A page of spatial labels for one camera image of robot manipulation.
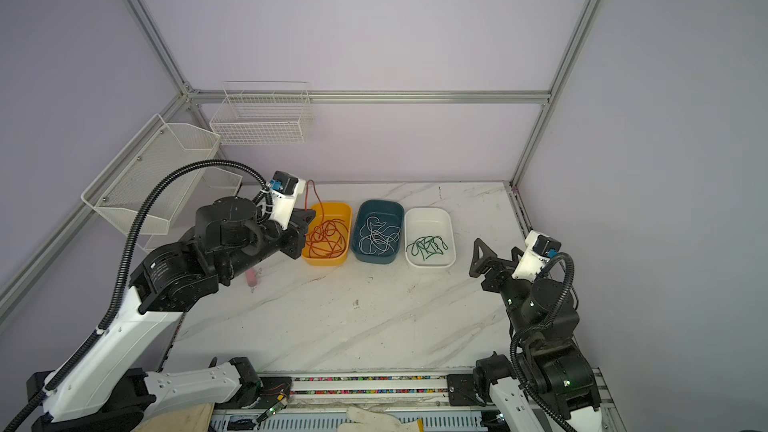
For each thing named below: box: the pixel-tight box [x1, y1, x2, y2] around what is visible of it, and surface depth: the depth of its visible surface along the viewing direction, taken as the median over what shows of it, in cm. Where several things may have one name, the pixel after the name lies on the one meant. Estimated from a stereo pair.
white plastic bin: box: [404, 207, 457, 269], surface depth 103 cm
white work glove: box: [337, 406, 420, 432], surface depth 71 cm
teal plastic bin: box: [350, 199, 405, 265], surface depth 106 cm
